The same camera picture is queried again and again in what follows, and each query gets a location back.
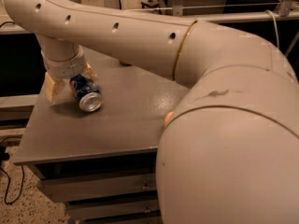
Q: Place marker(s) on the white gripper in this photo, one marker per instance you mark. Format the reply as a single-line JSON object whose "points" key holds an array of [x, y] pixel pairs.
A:
{"points": [[65, 69]]}

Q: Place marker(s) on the blue pepsi can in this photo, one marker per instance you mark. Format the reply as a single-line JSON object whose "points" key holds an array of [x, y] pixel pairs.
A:
{"points": [[86, 92]]}

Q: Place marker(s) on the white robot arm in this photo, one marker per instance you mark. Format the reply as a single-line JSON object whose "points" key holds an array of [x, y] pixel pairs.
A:
{"points": [[230, 152]]}

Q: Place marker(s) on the red coca-cola can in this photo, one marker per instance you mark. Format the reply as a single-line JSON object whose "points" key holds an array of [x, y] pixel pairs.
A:
{"points": [[124, 63]]}

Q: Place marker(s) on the grey drawer cabinet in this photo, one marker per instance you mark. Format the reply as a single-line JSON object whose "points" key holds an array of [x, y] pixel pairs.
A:
{"points": [[101, 165]]}

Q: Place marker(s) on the orange fruit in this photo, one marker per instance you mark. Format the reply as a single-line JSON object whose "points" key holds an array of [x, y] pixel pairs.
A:
{"points": [[167, 118]]}

